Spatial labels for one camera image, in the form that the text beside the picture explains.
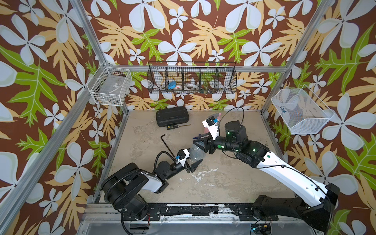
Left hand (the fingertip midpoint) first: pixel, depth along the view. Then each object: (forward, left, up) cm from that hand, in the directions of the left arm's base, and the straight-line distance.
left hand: (197, 151), depth 75 cm
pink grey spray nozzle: (+28, -15, 0) cm, 32 cm away
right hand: (0, +2, +12) cm, 12 cm away
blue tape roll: (+44, +16, +10) cm, 48 cm away
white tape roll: (+46, +3, +7) cm, 47 cm away
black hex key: (+21, +24, -20) cm, 38 cm away
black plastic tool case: (+37, +17, -14) cm, 43 cm away
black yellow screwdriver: (+30, +15, -18) cm, 38 cm away
